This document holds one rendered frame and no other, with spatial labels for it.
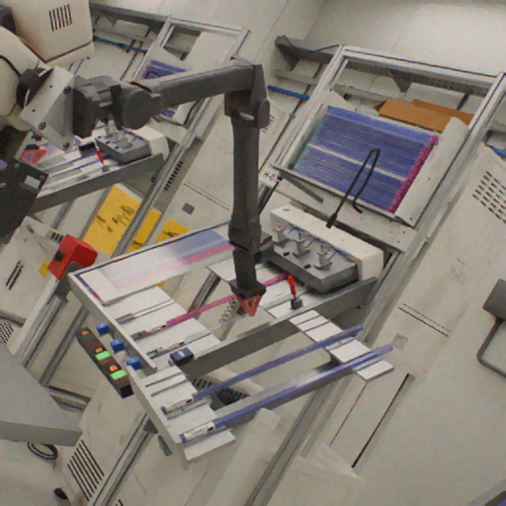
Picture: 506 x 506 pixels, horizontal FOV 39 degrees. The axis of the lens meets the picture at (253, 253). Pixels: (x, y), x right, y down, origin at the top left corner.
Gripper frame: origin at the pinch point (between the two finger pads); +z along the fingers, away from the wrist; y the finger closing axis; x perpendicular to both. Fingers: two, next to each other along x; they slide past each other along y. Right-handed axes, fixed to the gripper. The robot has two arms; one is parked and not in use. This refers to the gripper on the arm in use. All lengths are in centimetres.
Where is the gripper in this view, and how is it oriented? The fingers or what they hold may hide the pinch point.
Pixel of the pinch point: (250, 312)
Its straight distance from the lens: 202.1
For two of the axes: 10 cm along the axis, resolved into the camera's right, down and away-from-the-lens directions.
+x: -8.5, 3.2, -4.2
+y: -5.2, -3.4, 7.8
